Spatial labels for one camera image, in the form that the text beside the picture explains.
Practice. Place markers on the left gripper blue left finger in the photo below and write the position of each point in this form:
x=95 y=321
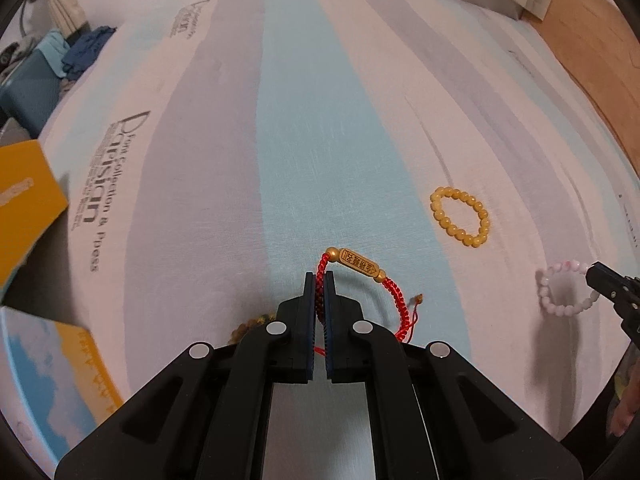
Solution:
x=307 y=323

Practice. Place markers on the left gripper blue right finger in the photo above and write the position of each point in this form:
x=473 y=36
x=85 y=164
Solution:
x=331 y=325

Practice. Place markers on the red cord bracelet gold plate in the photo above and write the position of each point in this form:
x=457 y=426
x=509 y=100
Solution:
x=367 y=280

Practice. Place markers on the person's right hand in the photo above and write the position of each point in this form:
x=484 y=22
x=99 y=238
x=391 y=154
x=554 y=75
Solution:
x=624 y=412

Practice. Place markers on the striped bed sheet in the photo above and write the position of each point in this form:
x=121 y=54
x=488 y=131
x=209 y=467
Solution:
x=213 y=151

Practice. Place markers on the yellow box lid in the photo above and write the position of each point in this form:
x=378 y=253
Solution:
x=31 y=200

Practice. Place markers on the dark blue cloth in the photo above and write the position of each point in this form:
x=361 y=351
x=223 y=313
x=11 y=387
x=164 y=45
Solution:
x=85 y=51

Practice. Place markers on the teal suitcase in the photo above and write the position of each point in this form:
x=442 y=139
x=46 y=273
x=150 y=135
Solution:
x=29 y=94

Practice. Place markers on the beige side curtain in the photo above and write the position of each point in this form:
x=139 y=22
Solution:
x=68 y=16

